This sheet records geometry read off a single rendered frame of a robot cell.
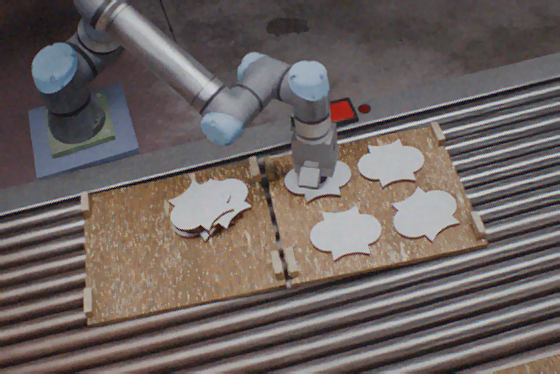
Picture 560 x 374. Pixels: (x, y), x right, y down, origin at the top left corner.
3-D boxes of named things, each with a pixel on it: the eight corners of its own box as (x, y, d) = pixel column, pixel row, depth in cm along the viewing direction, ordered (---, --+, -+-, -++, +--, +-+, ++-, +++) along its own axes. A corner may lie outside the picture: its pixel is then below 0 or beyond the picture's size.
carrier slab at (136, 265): (85, 199, 179) (83, 195, 178) (257, 164, 180) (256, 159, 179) (89, 328, 155) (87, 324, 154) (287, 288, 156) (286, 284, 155)
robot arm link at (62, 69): (34, 103, 194) (17, 65, 184) (71, 70, 200) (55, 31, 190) (67, 120, 189) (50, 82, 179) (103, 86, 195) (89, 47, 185)
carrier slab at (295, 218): (263, 163, 180) (262, 159, 178) (435, 129, 180) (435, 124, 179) (291, 288, 156) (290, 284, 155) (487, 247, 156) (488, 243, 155)
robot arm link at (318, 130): (326, 127, 153) (286, 122, 155) (327, 143, 156) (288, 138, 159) (334, 101, 158) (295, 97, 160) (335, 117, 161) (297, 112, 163)
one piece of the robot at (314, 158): (279, 145, 154) (287, 197, 166) (323, 150, 152) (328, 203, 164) (294, 103, 162) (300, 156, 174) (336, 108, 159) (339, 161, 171)
